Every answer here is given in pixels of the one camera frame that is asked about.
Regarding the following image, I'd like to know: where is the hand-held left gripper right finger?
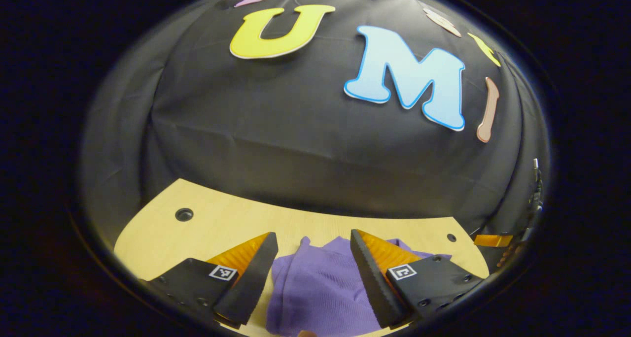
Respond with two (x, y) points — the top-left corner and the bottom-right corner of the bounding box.
(349, 229), (486, 329)

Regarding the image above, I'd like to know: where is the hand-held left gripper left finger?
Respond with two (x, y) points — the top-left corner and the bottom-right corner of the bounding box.
(145, 232), (280, 329)

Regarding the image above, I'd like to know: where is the purple knit shirt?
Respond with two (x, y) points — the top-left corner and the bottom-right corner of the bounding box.
(266, 236), (452, 337)

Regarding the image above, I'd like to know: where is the black backdrop cloth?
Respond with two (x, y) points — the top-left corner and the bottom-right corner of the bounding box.
(79, 0), (550, 259)

